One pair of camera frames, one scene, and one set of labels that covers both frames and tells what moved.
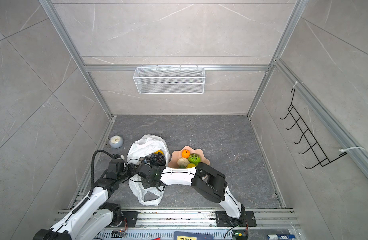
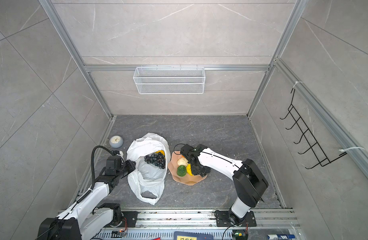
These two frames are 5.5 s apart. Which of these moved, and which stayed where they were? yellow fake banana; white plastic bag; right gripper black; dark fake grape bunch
Moved: right gripper black
Stayed: white plastic bag; yellow fake banana; dark fake grape bunch
